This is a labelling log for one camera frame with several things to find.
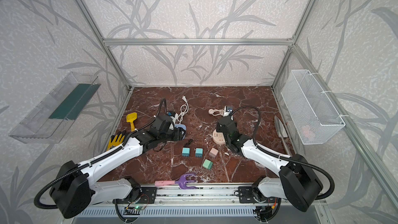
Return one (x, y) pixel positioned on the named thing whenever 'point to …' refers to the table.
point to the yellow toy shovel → (130, 118)
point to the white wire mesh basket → (312, 115)
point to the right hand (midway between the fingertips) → (222, 113)
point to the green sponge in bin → (73, 105)
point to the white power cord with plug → (184, 109)
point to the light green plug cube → (208, 164)
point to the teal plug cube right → (199, 152)
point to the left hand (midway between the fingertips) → (185, 127)
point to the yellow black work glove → (116, 140)
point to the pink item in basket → (306, 132)
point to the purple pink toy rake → (181, 181)
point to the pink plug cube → (213, 152)
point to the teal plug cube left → (185, 151)
